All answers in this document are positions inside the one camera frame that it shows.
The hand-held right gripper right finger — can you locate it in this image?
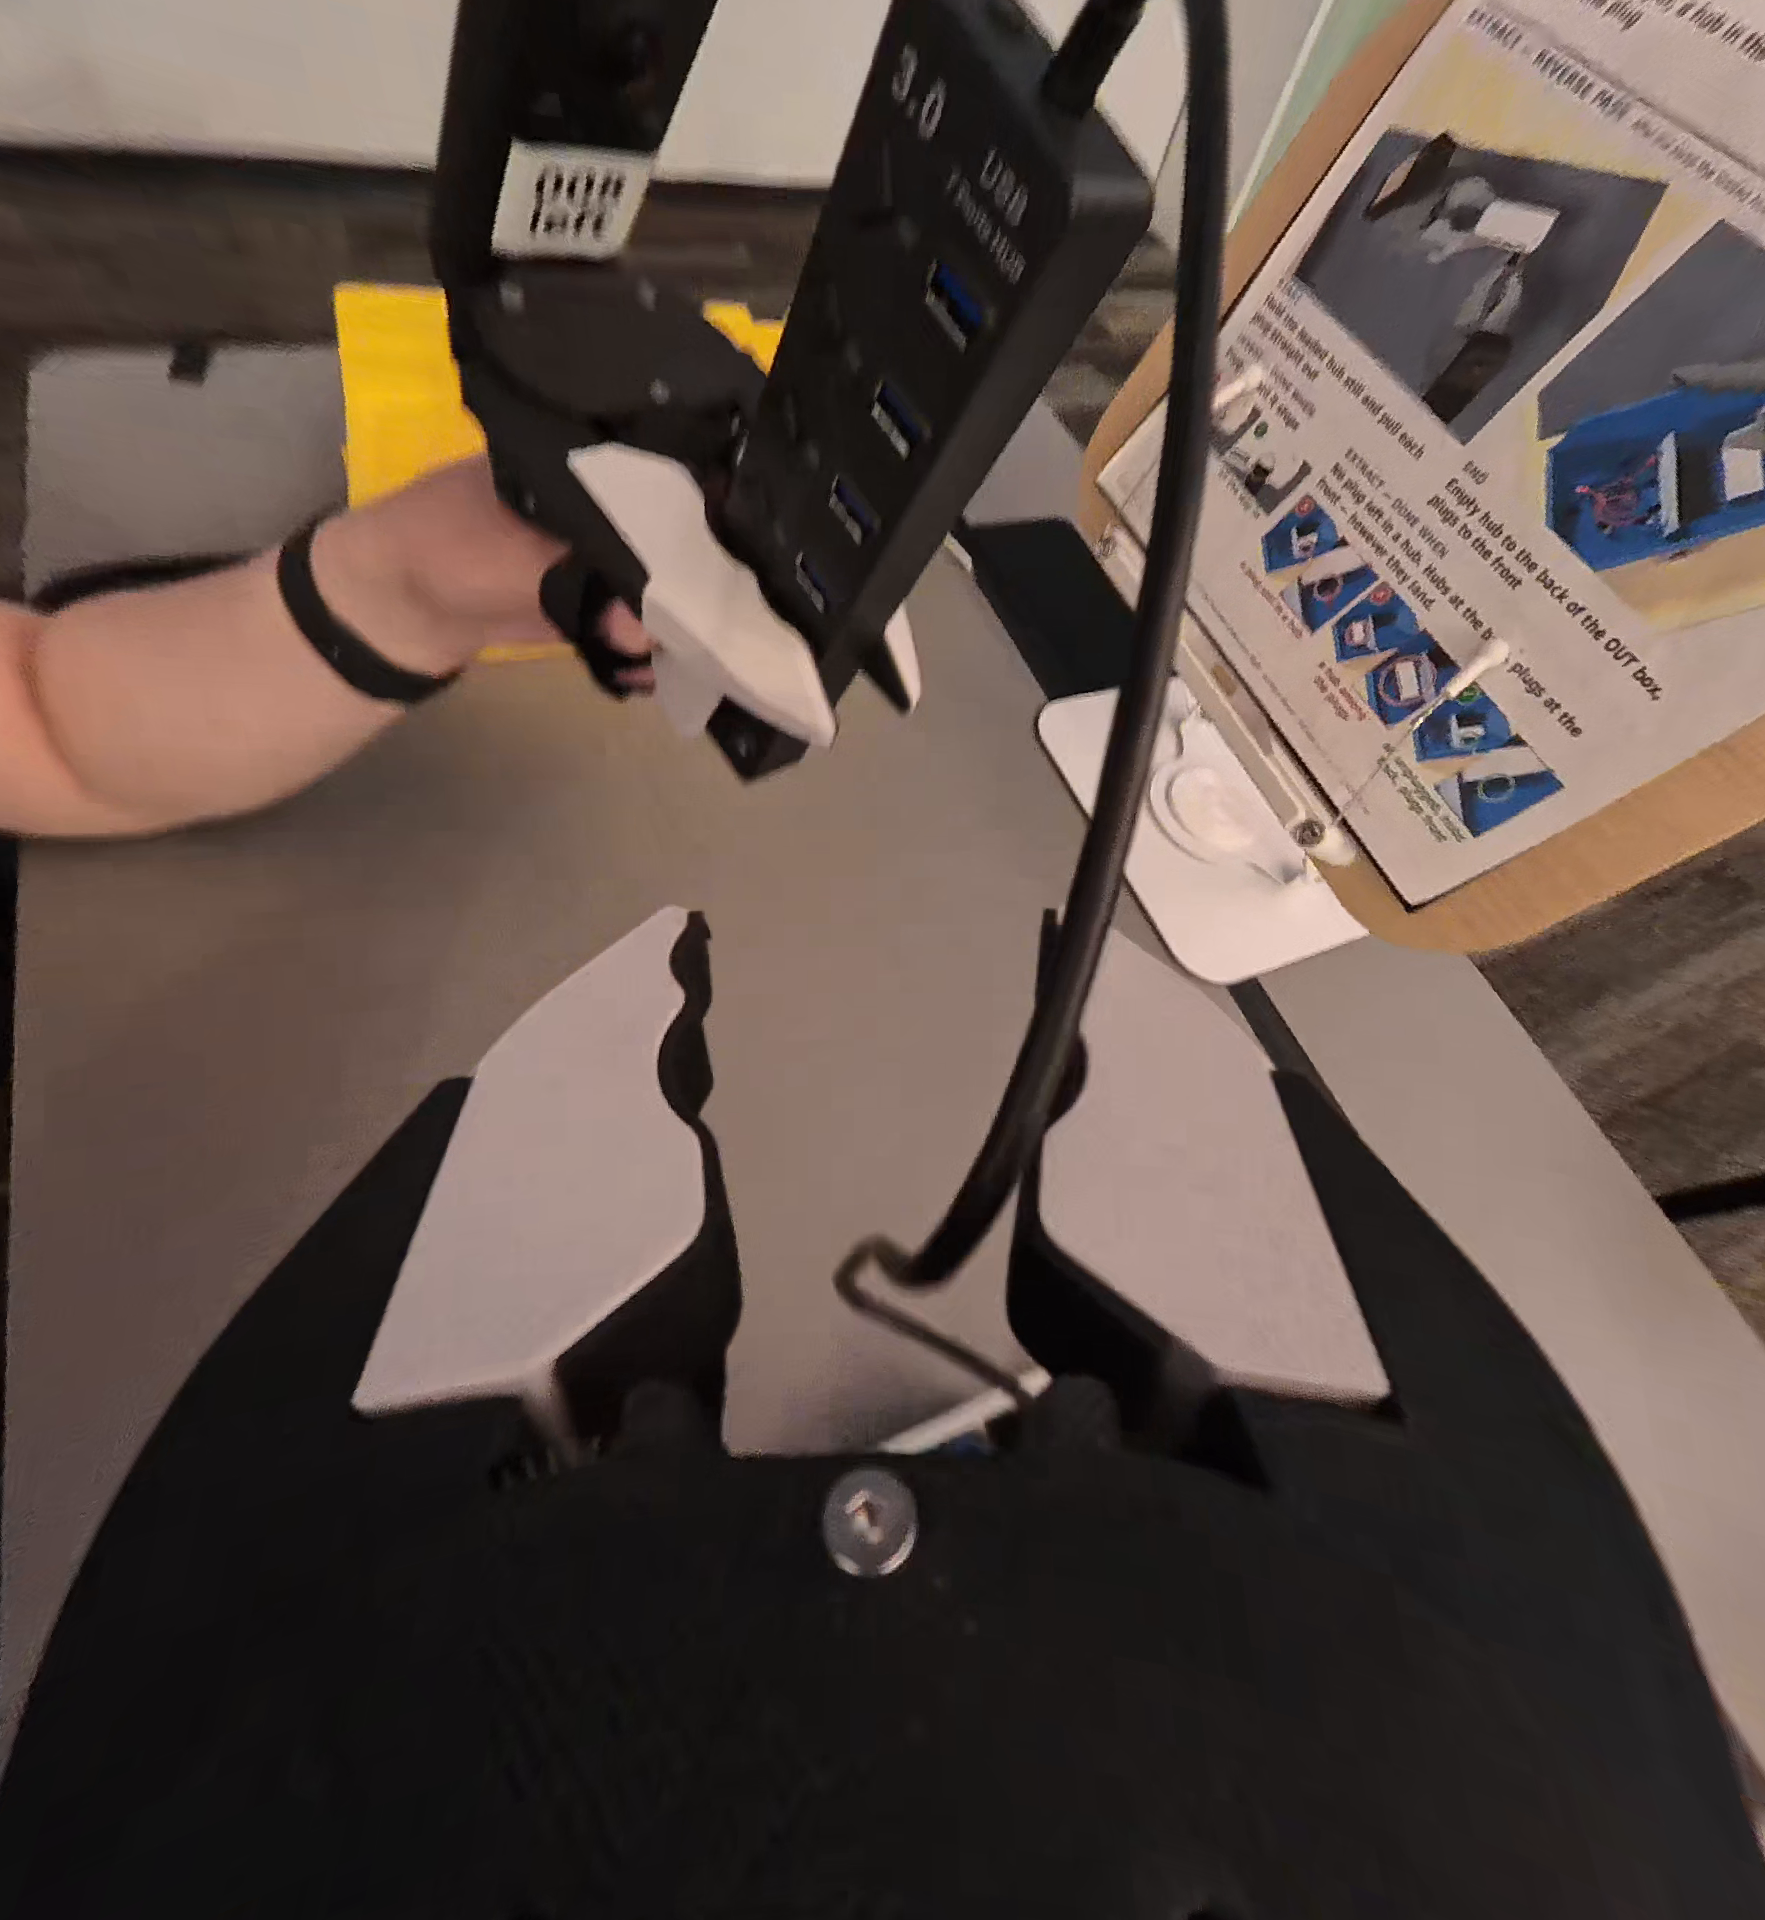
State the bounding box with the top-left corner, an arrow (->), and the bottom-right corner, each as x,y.
1010,908 -> 1401,1427

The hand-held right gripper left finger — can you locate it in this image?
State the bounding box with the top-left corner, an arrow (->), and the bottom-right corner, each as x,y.
351,904 -> 742,1442

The yellow plastic bin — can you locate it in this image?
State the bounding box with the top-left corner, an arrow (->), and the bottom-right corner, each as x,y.
332,275 -> 787,513

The black 7-port USB hub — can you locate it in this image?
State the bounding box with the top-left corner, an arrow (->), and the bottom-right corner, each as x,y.
905,0 -> 1233,1297

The person's left forearm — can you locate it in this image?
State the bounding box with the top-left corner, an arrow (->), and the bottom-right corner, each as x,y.
0,556 -> 375,846

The person's left hand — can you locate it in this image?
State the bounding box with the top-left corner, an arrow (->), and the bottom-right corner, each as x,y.
311,451 -> 662,705

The white stand base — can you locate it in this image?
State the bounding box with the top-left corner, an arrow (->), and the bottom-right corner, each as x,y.
1034,676 -> 1374,989

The instruction sheet on stand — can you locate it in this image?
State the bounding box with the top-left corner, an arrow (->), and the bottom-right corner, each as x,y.
1078,0 -> 1765,963

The black wrist strap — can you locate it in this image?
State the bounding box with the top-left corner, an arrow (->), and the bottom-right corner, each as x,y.
273,519 -> 469,714

